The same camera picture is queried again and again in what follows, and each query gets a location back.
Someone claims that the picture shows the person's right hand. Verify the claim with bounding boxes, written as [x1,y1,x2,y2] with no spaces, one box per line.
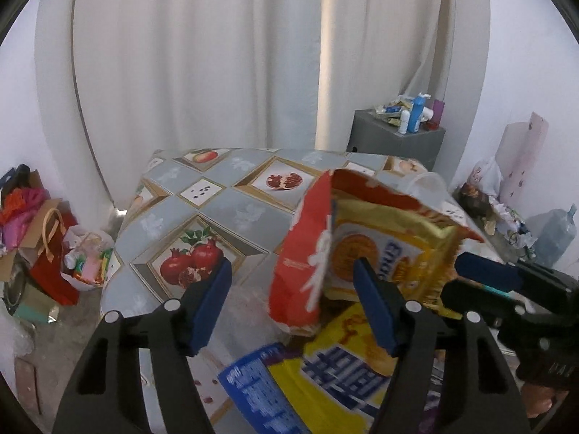
[524,380,561,419]

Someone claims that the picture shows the white plastic bag with bottles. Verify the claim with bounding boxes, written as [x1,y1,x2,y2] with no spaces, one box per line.
[61,230,117,293]

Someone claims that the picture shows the yellow and blue snack packet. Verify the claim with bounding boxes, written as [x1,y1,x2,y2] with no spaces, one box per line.
[271,303,408,434]

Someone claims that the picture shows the blue and white lotion bottle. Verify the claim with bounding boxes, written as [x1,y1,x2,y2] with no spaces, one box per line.
[407,93,431,135]

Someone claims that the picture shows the white curtain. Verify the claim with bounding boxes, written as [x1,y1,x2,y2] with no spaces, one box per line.
[36,0,491,211]

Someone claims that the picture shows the clutter pile by wall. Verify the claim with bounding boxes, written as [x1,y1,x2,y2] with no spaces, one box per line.
[492,203,539,258]

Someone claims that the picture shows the red snack bag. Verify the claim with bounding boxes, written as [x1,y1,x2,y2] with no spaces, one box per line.
[268,169,487,337]

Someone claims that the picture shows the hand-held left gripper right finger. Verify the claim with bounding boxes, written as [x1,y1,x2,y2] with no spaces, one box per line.
[353,257,532,434]

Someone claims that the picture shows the pink and orange cloths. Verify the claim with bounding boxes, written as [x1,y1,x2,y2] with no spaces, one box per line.
[0,187,51,236]

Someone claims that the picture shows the red gift bag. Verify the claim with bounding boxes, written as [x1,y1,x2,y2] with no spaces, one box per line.
[31,210,80,306]

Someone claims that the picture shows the large clear water jug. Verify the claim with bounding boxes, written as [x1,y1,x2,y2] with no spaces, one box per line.
[527,205,579,267]

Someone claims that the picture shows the fruit printed grey tablecloth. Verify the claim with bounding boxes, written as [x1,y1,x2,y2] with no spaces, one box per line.
[97,147,521,434]

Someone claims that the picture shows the grey cabinet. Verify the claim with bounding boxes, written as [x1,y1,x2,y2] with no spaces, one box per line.
[348,108,446,173]

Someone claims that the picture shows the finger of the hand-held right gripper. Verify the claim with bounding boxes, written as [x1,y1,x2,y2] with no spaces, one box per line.
[440,279,544,326]
[455,252,579,299]

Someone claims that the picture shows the dark bag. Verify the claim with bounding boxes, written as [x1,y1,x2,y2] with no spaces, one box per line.
[455,182,495,223]

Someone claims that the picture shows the yellow biscuit packet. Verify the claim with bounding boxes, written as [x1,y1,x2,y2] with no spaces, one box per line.
[323,198,466,318]

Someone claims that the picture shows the pink printed paper roll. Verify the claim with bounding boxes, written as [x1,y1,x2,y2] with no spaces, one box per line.
[495,112,549,205]

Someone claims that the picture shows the white printed plastic bag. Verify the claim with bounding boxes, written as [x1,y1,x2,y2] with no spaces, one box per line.
[470,157,503,191]

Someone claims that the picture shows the clear plastic cup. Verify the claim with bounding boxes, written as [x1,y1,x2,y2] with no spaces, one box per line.
[375,169,448,200]

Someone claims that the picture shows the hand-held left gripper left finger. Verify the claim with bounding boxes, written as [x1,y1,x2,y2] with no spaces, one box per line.
[52,258,233,434]

